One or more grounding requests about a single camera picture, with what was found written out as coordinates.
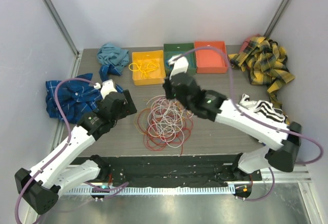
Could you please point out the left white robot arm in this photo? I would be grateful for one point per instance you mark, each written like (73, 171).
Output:
(46, 182)

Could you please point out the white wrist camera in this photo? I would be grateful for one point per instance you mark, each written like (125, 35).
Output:
(105, 88)
(179, 63)

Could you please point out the right aluminium frame post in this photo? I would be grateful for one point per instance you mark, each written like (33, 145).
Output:
(277, 17)

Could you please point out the green plastic bin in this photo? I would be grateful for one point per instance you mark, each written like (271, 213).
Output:
(170, 50)

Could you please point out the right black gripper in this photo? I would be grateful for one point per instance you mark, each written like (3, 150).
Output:
(167, 86)

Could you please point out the light blue cloth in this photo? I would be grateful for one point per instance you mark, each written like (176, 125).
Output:
(111, 54)

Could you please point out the dark blue plaid cloth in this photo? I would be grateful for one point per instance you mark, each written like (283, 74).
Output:
(75, 98)

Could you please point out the black white striped cloth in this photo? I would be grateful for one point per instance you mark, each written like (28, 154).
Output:
(263, 108)

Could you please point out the slotted cable duct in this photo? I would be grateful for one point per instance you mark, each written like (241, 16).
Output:
(129, 191)

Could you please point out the yellow plaid cloth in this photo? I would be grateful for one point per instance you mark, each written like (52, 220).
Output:
(266, 66)

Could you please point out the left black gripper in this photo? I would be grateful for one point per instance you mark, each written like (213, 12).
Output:
(130, 106)

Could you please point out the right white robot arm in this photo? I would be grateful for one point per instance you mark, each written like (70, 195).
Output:
(281, 140)

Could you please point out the aluminium frame post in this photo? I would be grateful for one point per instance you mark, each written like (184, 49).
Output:
(277, 17)
(58, 21)

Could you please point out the yellow plastic bin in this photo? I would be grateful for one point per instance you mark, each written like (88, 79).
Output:
(147, 68)

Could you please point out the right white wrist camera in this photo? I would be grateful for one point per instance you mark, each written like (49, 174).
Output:
(179, 63)

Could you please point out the left aluminium frame post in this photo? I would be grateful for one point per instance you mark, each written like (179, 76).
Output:
(58, 21)

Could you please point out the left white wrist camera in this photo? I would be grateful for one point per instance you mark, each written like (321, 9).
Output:
(105, 88)

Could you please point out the pink cloth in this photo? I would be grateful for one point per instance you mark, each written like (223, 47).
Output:
(250, 41)

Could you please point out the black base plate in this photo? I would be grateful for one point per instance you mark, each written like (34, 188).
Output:
(194, 171)

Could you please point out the coral red plastic bin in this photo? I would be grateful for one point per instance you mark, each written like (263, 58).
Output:
(208, 61)

